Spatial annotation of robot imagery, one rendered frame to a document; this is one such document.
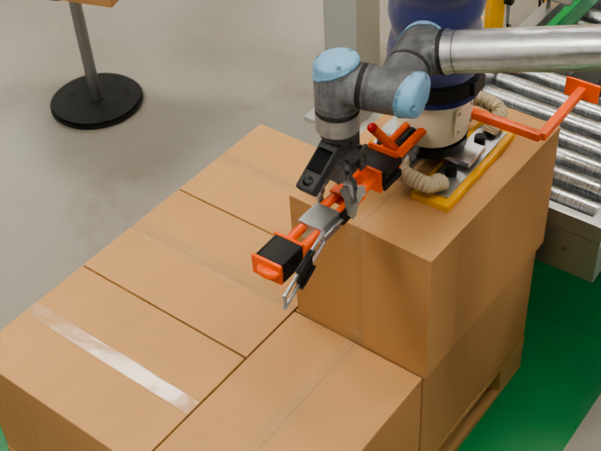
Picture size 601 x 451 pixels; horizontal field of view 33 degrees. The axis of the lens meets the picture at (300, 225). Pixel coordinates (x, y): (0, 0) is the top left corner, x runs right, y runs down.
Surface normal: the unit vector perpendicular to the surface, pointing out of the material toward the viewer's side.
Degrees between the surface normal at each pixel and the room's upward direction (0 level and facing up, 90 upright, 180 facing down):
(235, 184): 0
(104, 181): 0
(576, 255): 90
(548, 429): 0
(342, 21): 90
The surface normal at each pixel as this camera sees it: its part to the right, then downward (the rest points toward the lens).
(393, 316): -0.62, 0.55
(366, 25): 0.80, 0.37
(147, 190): -0.05, -0.74
